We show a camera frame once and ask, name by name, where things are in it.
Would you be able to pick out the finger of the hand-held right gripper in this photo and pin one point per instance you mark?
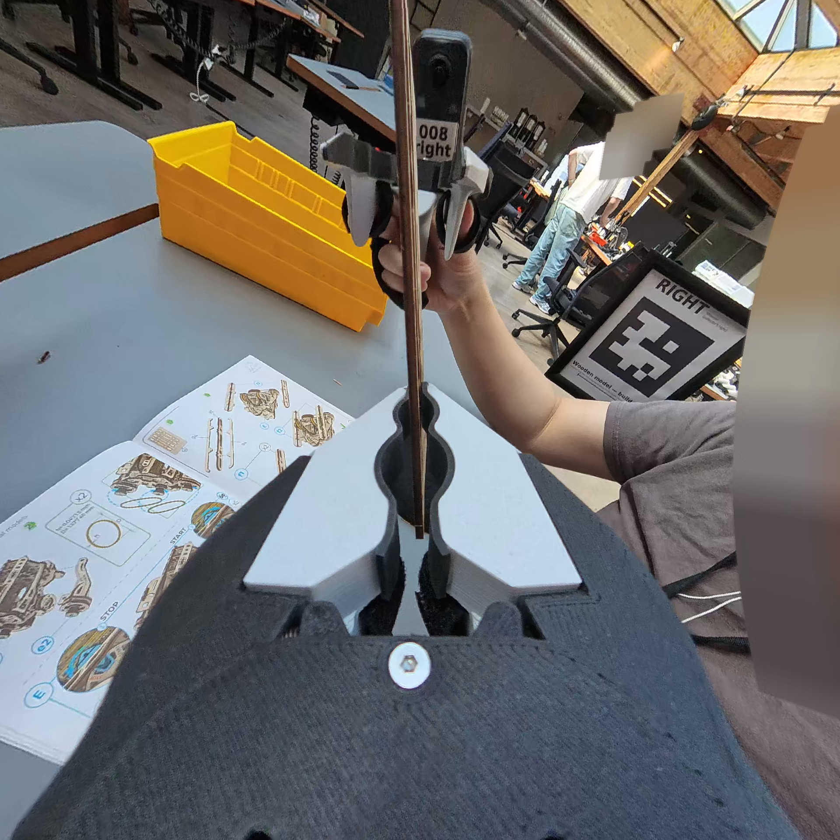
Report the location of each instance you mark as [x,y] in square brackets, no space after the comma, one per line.
[361,197]
[474,180]

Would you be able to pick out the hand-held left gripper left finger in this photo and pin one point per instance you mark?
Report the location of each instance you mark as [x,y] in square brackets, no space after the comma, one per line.
[315,525]

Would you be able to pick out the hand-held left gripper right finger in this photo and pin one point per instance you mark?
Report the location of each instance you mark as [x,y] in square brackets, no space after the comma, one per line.
[505,525]

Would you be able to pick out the laser-cut wooden parts sheet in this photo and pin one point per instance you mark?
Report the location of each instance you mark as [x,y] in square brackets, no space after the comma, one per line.
[407,262]

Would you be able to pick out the person's right forearm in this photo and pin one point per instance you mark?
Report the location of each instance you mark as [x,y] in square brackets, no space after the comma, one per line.
[512,374]

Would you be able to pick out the person's right hand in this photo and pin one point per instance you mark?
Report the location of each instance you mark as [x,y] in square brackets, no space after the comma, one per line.
[453,279]

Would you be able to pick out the black office chair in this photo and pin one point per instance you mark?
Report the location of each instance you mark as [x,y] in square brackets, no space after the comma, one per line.
[564,295]
[512,170]

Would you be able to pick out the grey office desk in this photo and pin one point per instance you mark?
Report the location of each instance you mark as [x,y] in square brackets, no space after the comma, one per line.
[354,85]

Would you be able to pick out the yellow plastic bin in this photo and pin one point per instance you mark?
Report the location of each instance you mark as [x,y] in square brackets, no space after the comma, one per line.
[262,223]

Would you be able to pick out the black framed marker sign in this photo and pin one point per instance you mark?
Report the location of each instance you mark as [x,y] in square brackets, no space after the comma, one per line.
[656,341]

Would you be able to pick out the illustrated instruction booklet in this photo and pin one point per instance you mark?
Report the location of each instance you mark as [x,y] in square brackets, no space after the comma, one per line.
[65,525]

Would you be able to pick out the metal duct pipe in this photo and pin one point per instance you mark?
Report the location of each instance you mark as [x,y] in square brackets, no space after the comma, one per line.
[564,46]

